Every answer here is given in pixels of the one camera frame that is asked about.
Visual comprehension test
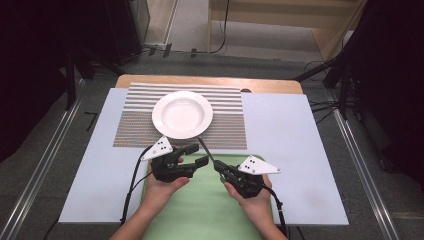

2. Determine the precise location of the black cabinet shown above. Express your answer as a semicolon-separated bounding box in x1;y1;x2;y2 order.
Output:
104;0;152;66

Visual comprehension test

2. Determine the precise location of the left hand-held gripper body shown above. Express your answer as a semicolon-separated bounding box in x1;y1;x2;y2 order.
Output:
140;135;195;183

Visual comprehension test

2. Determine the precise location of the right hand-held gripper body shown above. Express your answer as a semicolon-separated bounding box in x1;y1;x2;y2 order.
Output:
226;154;281;199

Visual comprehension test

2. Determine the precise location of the white deep plate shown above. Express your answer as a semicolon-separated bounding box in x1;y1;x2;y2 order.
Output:
151;90;214;140

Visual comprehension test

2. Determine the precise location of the black metal stand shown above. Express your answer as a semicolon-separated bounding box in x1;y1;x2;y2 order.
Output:
63;46;124;111
293;43;359;121

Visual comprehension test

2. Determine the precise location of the person's left hand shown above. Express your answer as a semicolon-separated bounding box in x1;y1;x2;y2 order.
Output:
139;157;191;218

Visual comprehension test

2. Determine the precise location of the striped woven placemat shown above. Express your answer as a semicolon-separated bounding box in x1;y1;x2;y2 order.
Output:
112;82;248;151

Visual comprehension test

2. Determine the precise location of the black hanging cable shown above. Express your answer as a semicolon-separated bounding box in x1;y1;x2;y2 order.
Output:
208;0;231;55

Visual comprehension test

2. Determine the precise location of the black floor cable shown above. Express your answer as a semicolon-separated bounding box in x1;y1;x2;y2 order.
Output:
309;99;338;125

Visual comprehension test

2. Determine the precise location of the aluminium floor rail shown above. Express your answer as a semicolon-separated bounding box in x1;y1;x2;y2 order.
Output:
0;96;84;240
328;89;401;240

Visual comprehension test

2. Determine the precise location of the green tray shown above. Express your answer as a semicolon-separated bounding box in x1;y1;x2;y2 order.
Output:
141;153;276;240

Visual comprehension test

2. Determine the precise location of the hand-held gripper cable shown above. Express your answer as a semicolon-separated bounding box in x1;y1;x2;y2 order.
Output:
119;146;154;226
263;184;289;239

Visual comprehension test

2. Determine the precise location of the light wooden shelf unit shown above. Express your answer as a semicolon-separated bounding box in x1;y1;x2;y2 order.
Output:
207;0;368;63

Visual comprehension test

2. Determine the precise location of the person's right hand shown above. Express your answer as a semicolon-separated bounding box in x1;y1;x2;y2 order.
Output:
223;174;273;222

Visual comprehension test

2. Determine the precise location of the right hand-held gripper cable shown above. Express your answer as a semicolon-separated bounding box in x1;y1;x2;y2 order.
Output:
263;184;289;239

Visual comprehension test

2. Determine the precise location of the pale blue board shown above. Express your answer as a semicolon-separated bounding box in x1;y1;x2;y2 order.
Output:
58;87;350;226

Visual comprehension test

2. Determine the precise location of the left hand-held gripper cable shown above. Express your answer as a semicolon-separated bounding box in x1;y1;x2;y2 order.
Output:
119;146;154;226

